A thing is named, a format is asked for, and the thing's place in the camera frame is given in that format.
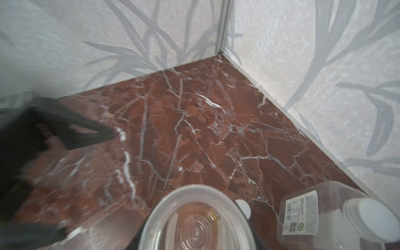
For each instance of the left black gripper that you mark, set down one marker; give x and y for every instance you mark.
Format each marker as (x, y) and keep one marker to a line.
(21, 142)

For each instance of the white bottle cap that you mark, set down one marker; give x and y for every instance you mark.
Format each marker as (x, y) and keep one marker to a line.
(244, 207)
(372, 220)

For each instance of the square clear plastic bottle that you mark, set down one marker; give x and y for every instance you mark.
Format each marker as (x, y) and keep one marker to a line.
(312, 219)

